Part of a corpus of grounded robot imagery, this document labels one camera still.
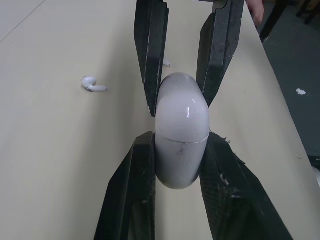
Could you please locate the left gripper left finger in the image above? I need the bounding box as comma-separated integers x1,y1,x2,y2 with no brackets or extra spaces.
93,130,157,240

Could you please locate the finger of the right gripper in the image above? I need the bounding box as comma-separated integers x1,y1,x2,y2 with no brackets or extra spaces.
196,0,245,108
134,0,170,118

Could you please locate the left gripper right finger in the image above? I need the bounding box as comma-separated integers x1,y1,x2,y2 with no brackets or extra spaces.
198,132,293,240

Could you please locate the white earbud case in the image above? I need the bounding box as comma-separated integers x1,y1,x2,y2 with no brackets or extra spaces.
154,71,210,190

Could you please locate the person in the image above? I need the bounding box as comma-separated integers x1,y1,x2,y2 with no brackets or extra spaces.
246,0,265,25

